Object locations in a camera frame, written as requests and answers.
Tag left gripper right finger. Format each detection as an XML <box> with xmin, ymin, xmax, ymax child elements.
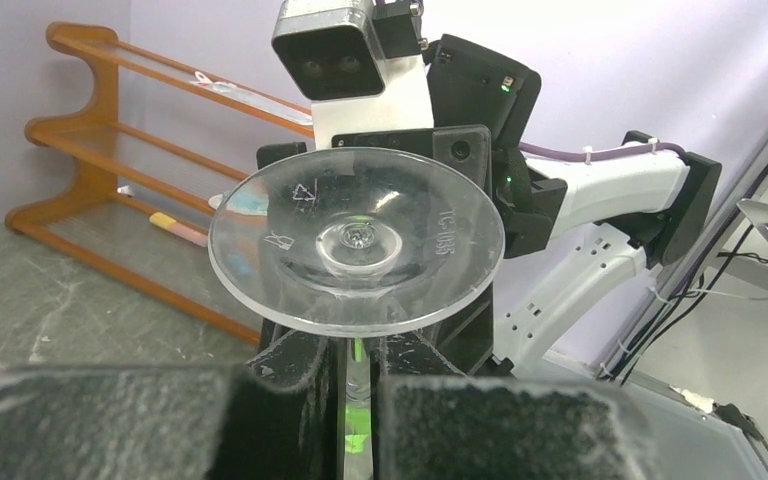
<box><xmin>369</xmin><ymin>333</ymin><xmax>663</xmax><ymax>479</ymax></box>

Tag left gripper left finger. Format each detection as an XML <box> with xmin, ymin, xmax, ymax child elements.
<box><xmin>0</xmin><ymin>332</ymin><xmax>338</xmax><ymax>479</ymax></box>

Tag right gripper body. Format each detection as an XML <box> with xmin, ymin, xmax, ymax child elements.
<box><xmin>256</xmin><ymin>124</ymin><xmax>570</xmax><ymax>375</ymax></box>

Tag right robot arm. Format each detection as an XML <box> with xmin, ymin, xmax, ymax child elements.
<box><xmin>271</xmin><ymin>1</ymin><xmax>722</xmax><ymax>378</ymax></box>

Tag green plastic goblet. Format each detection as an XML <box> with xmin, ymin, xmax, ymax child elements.
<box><xmin>344</xmin><ymin>338</ymin><xmax>374</xmax><ymax>479</ymax></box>

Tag pink yellow item on shelf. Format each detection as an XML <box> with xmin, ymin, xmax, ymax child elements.
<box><xmin>149</xmin><ymin>212</ymin><xmax>208</xmax><ymax>248</ymax></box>

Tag blue packaged item on shelf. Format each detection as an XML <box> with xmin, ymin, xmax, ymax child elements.
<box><xmin>208</xmin><ymin>188</ymin><xmax>273</xmax><ymax>280</ymax></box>

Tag orange wooden tiered shelf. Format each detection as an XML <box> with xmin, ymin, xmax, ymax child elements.
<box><xmin>5</xmin><ymin>21</ymin><xmax>313</xmax><ymax>344</ymax></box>

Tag white packaged item on shelf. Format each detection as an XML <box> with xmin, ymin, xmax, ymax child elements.
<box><xmin>191</xmin><ymin>71</ymin><xmax>313</xmax><ymax>127</ymax></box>

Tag aluminium frame rail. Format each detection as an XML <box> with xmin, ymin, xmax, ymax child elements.
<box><xmin>595</xmin><ymin>86</ymin><xmax>768</xmax><ymax>480</ymax></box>

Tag black cables by frame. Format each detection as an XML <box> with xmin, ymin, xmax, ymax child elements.
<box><xmin>599</xmin><ymin>119</ymin><xmax>768</xmax><ymax>386</ymax></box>

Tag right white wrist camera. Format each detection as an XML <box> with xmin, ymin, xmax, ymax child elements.
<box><xmin>271</xmin><ymin>0</ymin><xmax>435</xmax><ymax>150</ymax></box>

